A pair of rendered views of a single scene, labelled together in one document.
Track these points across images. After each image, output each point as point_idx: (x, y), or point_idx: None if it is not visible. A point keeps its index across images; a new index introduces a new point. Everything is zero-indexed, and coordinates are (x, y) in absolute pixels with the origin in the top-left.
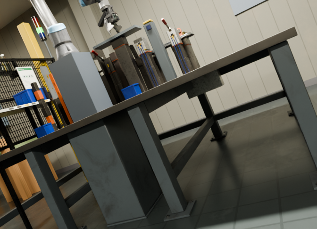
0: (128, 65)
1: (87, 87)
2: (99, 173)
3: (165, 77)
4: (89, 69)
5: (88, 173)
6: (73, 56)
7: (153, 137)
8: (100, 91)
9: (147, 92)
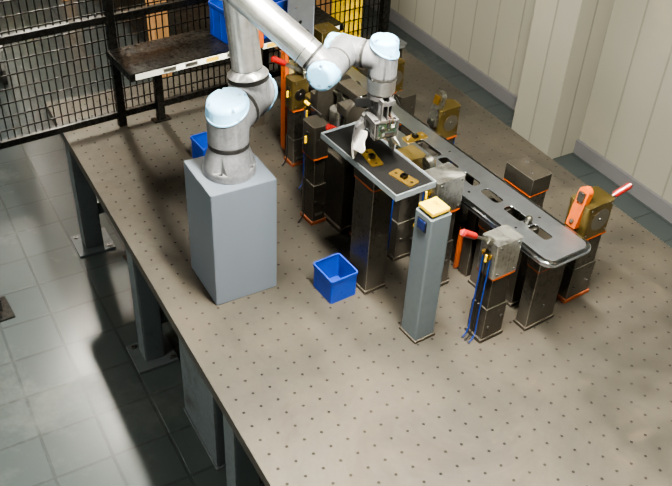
0: (362, 226)
1: (219, 261)
2: (191, 364)
3: (403, 319)
4: (249, 220)
5: (181, 343)
6: (214, 204)
7: (238, 447)
8: (253, 261)
9: (232, 423)
